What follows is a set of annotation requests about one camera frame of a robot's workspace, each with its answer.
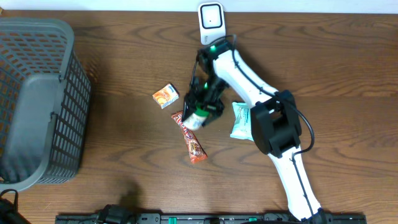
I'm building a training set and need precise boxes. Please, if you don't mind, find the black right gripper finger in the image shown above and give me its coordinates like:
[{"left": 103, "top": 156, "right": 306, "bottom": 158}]
[
  {"left": 201, "top": 104, "right": 224, "bottom": 127},
  {"left": 182, "top": 93, "right": 198, "bottom": 121}
]

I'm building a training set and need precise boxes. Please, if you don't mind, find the green lid jar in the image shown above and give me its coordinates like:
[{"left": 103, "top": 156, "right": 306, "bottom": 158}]
[{"left": 182, "top": 108, "right": 209, "bottom": 131}]

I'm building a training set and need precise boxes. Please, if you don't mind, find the orange Kleenex tissue pack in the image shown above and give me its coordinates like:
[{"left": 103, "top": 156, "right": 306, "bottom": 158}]
[{"left": 152, "top": 83, "right": 179, "bottom": 109}]

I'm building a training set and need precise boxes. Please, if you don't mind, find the mint tissue wipes pack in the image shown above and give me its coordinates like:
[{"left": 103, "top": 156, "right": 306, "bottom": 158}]
[{"left": 230, "top": 102, "right": 253, "bottom": 141}]

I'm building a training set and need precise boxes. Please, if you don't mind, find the red Top chocolate bar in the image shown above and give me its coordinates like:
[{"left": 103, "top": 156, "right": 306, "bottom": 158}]
[{"left": 171, "top": 111, "right": 208, "bottom": 164}]

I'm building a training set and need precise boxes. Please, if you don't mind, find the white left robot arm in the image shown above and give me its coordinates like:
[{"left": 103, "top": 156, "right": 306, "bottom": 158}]
[{"left": 1, "top": 189, "right": 30, "bottom": 224}]

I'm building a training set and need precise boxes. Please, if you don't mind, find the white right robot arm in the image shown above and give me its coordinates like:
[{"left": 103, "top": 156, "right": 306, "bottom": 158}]
[{"left": 182, "top": 38, "right": 322, "bottom": 223}]

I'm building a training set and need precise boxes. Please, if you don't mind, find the white barcode scanner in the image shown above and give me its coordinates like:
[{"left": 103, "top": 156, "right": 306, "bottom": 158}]
[{"left": 198, "top": 2, "right": 226, "bottom": 45}]

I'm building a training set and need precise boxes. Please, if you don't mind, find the grey plastic basket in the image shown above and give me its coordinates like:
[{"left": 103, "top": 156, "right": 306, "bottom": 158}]
[{"left": 1, "top": 17, "right": 92, "bottom": 191}]

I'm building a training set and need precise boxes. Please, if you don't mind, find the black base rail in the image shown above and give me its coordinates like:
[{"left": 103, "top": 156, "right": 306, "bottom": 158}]
[{"left": 55, "top": 205, "right": 367, "bottom": 224}]

